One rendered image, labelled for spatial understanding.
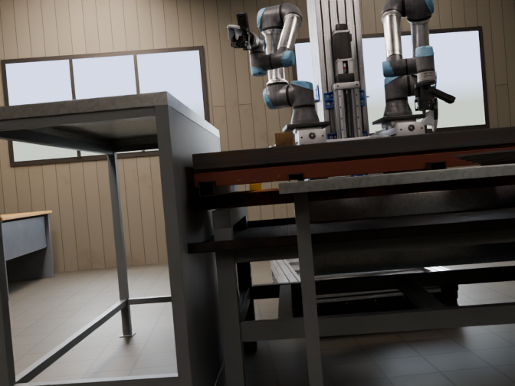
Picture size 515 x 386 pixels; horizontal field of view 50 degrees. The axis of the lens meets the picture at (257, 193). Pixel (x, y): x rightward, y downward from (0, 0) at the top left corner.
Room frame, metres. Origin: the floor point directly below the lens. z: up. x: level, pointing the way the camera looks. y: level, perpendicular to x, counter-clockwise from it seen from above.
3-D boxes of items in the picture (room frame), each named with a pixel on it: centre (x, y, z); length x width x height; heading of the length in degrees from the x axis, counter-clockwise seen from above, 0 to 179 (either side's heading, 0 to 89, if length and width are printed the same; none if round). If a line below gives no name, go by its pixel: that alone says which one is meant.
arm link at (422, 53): (2.40, -0.77, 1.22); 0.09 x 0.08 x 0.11; 165
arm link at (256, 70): (2.72, -0.07, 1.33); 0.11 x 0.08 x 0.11; 67
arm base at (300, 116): (2.92, -0.28, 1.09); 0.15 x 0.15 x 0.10
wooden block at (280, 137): (1.93, -0.11, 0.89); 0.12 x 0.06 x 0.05; 172
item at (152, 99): (2.32, 0.51, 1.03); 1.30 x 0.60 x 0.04; 177
